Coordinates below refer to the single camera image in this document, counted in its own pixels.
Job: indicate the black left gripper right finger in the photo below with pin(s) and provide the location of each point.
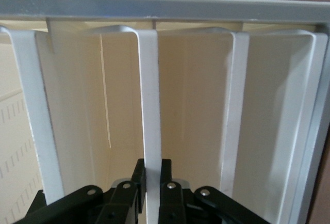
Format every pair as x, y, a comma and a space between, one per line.
170, 203

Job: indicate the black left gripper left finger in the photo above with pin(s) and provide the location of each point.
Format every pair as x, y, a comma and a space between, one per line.
123, 200

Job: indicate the white drawer cabinet housing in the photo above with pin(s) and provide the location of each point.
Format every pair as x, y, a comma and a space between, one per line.
154, 7

